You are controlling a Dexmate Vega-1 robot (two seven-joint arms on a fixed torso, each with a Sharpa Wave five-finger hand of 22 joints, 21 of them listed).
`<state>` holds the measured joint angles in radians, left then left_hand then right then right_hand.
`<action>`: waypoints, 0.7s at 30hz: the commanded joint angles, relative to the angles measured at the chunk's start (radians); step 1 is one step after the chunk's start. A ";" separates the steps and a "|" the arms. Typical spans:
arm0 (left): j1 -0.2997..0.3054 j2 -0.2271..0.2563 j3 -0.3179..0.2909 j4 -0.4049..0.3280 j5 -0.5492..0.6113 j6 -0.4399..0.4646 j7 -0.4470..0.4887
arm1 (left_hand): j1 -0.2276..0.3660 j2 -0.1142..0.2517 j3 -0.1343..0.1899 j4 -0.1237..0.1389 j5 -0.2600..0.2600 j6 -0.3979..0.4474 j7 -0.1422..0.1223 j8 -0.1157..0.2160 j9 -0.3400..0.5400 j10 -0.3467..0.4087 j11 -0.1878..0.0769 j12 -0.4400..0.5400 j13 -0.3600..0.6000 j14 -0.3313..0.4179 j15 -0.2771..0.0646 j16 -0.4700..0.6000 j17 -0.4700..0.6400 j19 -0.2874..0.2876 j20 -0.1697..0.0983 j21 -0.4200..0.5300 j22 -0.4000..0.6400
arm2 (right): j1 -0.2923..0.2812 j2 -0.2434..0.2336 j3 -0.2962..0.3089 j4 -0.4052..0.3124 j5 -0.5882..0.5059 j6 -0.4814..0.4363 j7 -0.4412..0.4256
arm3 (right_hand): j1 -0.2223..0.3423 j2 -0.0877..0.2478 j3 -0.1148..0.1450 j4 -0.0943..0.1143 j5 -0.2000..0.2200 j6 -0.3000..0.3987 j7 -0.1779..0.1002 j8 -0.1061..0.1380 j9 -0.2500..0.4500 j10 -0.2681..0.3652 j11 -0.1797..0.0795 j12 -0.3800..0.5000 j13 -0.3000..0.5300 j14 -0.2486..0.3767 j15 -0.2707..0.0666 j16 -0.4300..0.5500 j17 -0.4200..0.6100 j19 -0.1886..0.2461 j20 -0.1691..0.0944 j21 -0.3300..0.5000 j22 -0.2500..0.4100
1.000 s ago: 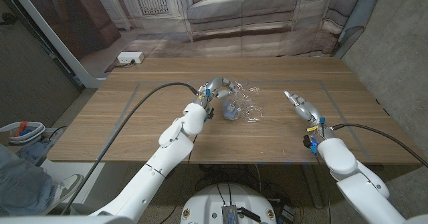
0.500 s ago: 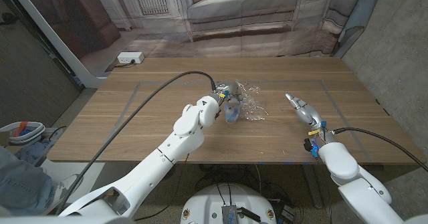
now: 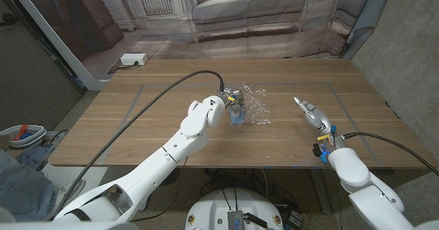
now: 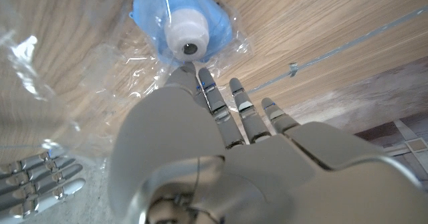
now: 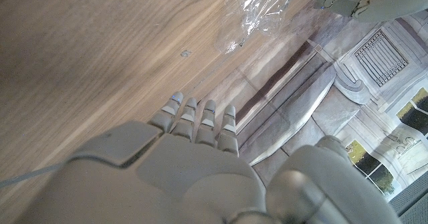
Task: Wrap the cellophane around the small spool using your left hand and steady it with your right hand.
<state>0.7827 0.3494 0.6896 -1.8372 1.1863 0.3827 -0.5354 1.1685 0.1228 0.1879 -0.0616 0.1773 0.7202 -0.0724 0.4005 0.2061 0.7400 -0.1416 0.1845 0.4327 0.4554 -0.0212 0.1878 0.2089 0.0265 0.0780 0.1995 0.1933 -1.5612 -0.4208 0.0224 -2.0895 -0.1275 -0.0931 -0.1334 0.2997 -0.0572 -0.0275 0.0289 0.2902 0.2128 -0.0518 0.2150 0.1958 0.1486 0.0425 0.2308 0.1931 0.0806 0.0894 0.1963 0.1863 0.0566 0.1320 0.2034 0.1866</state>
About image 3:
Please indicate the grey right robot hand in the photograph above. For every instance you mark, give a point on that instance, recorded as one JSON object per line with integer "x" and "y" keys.
{"x": 317, "y": 116}

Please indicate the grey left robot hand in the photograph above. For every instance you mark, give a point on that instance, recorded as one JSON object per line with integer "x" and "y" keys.
{"x": 233, "y": 101}

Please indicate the small blue toy camera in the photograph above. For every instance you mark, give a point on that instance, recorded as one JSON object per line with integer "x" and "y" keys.
{"x": 237, "y": 117}

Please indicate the clear cellophane sheet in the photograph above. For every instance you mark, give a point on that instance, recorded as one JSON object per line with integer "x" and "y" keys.
{"x": 255, "y": 103}

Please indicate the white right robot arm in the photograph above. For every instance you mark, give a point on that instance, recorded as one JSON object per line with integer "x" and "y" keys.
{"x": 363, "y": 185}

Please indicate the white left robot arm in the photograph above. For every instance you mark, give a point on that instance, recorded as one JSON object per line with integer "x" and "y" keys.
{"x": 147, "y": 168}

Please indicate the grey table leg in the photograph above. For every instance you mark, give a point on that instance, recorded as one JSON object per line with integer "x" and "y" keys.
{"x": 320, "y": 192}

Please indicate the printed sofa room backdrop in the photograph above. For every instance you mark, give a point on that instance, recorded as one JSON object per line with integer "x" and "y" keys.
{"x": 240, "y": 17}

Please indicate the white power strip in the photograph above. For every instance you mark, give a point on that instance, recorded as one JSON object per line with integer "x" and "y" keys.
{"x": 133, "y": 58}

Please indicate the white robot torso base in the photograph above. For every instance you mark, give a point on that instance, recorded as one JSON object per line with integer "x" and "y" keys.
{"x": 212, "y": 209}

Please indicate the blue-grey rolled backdrop edge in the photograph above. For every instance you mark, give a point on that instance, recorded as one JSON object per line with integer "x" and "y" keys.
{"x": 368, "y": 13}

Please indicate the grey finned electronics box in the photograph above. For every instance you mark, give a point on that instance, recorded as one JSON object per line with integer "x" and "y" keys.
{"x": 235, "y": 220}

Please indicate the white plastic bucket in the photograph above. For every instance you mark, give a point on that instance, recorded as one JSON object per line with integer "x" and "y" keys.
{"x": 32, "y": 132}

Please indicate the person in blue jeans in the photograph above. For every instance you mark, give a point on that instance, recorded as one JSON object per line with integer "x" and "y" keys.
{"x": 20, "y": 189}

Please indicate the white backdrop frame pole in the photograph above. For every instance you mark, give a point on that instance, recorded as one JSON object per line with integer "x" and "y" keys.
{"x": 58, "y": 41}

